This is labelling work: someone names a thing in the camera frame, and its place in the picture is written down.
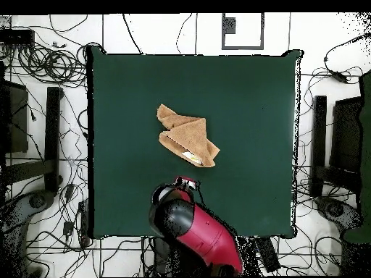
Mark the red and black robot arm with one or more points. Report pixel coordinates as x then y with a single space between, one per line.
203 228

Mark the black inline power adapter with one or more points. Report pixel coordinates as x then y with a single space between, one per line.
340 77

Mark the dark cabinet box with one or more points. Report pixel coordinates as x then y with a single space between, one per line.
346 136
16 121

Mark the tan terry towel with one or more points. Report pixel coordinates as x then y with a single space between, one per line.
191 136

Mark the dark green table cloth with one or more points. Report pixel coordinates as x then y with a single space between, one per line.
130 188

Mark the small black power adapter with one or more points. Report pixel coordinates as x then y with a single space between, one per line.
68 228

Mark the black desk foot frame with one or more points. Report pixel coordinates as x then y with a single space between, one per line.
318 144
52 139

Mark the grey square floor frame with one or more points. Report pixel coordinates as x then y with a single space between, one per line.
229 26

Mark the narrow black power strip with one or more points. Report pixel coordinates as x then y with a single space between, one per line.
84 223

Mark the flat black box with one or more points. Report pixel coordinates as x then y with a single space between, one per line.
17 37

